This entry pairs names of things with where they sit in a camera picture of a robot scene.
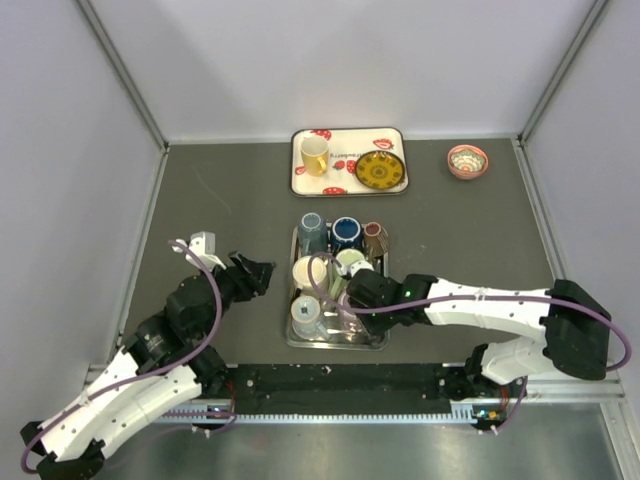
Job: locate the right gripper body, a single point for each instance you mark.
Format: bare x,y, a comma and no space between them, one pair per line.
377,323

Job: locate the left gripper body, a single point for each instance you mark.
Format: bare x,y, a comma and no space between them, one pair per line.
232,287

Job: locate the cream mug black handle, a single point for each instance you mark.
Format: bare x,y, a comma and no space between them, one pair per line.
306,269

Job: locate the light blue mug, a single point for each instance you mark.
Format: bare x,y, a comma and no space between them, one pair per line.
307,319

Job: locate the grey-blue faceted mug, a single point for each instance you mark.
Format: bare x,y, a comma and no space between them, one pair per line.
312,234

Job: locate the light green mug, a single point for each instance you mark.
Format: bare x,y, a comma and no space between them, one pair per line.
345,259

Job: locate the brown striped mug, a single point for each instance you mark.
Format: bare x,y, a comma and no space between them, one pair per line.
376,240

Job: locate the dark blue mug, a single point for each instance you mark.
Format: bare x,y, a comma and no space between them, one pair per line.
346,233

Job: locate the purple mug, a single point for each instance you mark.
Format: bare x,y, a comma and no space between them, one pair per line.
351,325

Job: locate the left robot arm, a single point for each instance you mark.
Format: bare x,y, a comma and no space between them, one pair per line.
167,361

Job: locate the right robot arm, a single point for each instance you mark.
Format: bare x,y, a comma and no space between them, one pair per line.
561,328

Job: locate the yellow mug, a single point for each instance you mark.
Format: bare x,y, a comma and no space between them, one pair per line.
315,155

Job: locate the silver metal tray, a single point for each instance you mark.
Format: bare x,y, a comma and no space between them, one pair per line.
331,321

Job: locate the strawberry pattern tray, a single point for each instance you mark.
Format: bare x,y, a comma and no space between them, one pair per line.
346,146

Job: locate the yellow patterned plate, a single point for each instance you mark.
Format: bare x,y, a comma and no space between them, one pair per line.
380,170

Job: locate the pink patterned bowl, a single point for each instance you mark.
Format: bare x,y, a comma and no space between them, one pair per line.
467,162

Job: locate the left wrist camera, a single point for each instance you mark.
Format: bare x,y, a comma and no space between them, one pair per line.
199,251

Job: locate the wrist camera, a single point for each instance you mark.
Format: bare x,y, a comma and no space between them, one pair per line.
349,270
199,251

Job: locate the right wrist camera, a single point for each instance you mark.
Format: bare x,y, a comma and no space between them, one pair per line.
349,270

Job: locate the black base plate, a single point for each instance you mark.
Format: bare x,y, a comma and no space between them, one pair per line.
342,388

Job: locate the white cable duct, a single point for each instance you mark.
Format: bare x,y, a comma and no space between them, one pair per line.
455,414

